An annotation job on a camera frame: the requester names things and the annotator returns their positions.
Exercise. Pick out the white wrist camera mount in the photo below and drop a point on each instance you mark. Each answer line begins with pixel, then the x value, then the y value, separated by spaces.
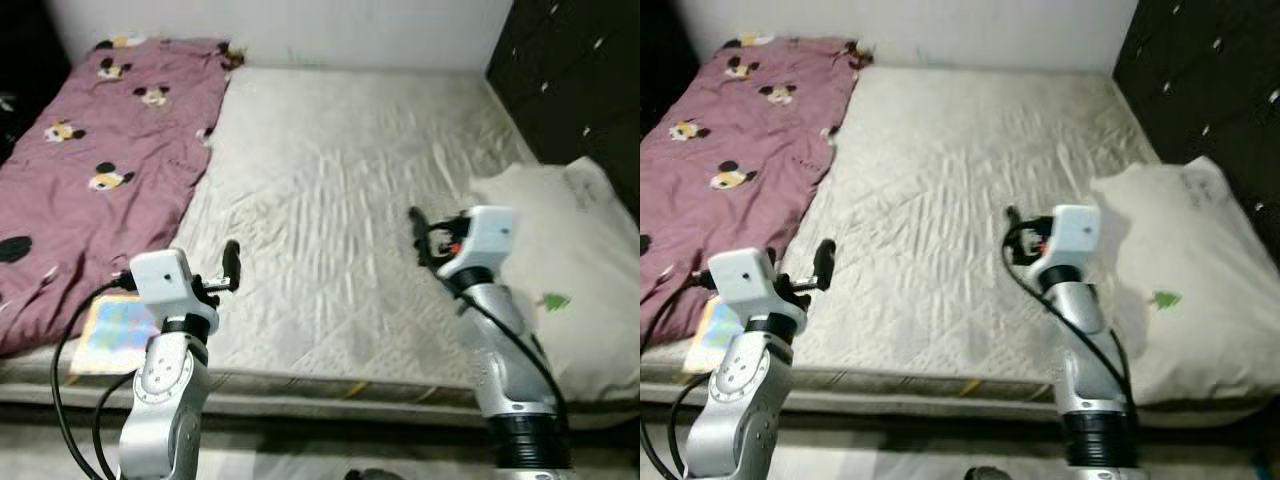
pixel 485 240
pixel 750 285
pixel 1072 240
pixel 170 285

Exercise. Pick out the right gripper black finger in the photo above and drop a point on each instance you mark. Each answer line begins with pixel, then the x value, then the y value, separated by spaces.
pixel 1013 228
pixel 420 232

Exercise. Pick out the white quilted mattress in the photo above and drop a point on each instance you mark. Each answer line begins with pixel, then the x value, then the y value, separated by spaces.
pixel 330 200
pixel 950 200

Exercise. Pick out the pink Mickey Mouse blanket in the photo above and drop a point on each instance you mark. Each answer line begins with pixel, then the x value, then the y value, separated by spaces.
pixel 110 230
pixel 740 230

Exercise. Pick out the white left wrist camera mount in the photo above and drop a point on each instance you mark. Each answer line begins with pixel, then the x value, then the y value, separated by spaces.
pixel 170 285
pixel 750 285

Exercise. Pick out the black bed frame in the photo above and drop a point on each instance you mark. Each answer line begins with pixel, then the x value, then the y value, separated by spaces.
pixel 900 425
pixel 300 425

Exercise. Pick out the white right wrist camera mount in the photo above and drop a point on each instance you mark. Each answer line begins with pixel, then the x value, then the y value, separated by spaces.
pixel 485 240
pixel 1072 240

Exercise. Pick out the dark tufted headboard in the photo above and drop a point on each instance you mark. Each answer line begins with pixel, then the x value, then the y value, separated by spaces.
pixel 570 80
pixel 1200 90

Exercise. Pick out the colourful children's book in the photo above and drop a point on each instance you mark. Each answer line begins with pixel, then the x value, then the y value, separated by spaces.
pixel 712 345
pixel 110 340

